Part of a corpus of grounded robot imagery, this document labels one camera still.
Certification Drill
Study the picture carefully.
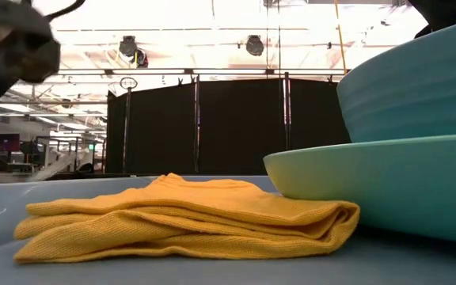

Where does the red and black hanging device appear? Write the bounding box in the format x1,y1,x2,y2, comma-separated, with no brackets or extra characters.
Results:
131,47,150,69

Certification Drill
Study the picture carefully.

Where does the blue plastic bowl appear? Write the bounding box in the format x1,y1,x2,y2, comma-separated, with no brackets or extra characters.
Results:
336,16,456,143

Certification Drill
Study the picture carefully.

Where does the black ceiling cord reel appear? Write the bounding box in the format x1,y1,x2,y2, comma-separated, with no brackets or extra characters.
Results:
245,34,265,57
119,35,139,57

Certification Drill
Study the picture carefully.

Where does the thin pole with ring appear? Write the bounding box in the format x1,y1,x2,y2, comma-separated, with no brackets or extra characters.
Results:
119,76,139,174

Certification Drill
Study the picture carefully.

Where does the black metal table frame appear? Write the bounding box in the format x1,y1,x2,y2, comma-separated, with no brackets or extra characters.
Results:
45,172,162,181

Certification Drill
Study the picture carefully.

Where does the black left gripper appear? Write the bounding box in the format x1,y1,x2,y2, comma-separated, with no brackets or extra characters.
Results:
0,0,62,184

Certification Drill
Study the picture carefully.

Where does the yellow cloth napkin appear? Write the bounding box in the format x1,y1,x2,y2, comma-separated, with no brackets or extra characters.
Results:
13,173,362,265

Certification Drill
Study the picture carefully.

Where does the monitor with magenta screen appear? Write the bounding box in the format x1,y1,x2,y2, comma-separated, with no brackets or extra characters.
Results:
0,133,21,154

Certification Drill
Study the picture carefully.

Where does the black left wrist camera cable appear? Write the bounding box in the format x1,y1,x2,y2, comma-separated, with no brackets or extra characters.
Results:
21,0,87,21

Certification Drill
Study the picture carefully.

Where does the yellow hanging power cord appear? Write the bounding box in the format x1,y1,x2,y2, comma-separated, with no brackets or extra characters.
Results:
332,0,350,74

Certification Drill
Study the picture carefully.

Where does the teal plastic plate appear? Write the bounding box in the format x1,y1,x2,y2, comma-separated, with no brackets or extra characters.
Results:
262,133,456,245

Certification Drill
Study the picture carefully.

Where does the black curtain partition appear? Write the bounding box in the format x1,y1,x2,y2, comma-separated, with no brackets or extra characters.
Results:
104,77,352,176

